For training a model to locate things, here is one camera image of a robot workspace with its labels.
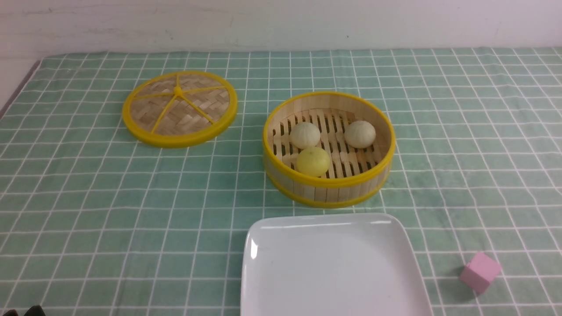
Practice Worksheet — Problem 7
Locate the white square plate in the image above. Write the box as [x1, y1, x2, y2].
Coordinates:
[240, 213, 433, 316]

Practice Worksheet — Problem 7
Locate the white steamed bun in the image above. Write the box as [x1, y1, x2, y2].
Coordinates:
[289, 122, 321, 149]

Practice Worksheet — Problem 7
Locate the yellow bamboo steamer lid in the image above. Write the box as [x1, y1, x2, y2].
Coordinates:
[121, 71, 238, 148]

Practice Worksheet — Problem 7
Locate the pink cube block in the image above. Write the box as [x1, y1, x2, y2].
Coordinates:
[458, 252, 502, 295]

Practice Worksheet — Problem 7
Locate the beige steamed bun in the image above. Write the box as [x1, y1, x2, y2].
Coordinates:
[344, 120, 377, 149]

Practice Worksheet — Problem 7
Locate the yellow steamed bun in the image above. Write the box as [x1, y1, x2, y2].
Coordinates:
[295, 147, 331, 177]

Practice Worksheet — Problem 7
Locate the yellow bamboo steamer basket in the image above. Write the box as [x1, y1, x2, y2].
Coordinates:
[262, 91, 396, 208]

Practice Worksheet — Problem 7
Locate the green checkered tablecloth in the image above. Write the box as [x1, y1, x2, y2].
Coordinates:
[0, 47, 562, 316]

